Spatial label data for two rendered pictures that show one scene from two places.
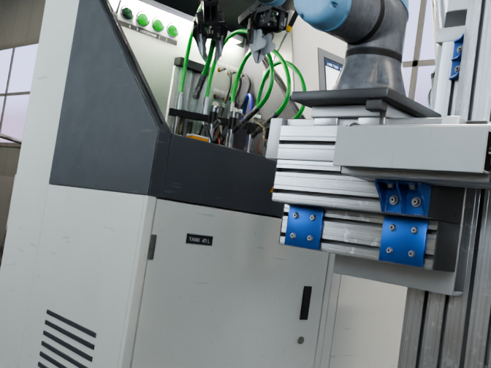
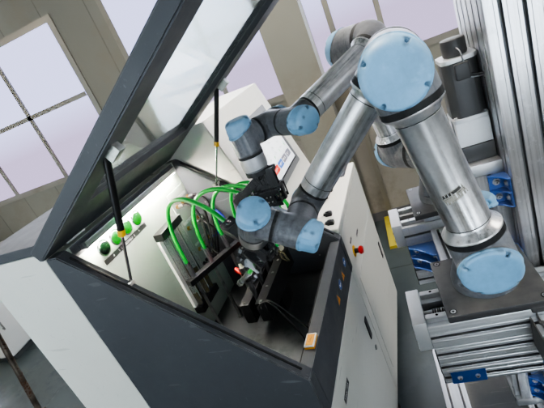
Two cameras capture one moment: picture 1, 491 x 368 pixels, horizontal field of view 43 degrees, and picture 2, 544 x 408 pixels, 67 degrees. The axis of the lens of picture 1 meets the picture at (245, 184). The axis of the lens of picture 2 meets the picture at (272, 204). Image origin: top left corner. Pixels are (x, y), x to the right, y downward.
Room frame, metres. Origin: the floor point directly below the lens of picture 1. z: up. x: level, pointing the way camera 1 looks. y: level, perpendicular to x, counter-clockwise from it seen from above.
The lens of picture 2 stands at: (0.69, 0.48, 1.75)
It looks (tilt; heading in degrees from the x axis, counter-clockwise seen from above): 21 degrees down; 336
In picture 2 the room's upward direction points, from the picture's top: 23 degrees counter-clockwise
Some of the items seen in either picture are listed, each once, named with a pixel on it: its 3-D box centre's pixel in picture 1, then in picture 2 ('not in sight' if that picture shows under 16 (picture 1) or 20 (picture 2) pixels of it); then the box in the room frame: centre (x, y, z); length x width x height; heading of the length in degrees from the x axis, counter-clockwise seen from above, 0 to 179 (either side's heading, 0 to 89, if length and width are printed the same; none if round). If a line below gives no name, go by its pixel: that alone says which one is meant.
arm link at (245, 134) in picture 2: not in sight; (244, 137); (1.73, 0.00, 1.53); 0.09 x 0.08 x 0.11; 92
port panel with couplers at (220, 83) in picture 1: (226, 97); (194, 221); (2.25, 0.12, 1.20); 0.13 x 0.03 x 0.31; 131
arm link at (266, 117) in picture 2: not in sight; (274, 122); (1.71, -0.09, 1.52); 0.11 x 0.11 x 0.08; 2
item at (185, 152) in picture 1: (255, 184); (329, 310); (1.71, -0.03, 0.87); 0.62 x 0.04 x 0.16; 131
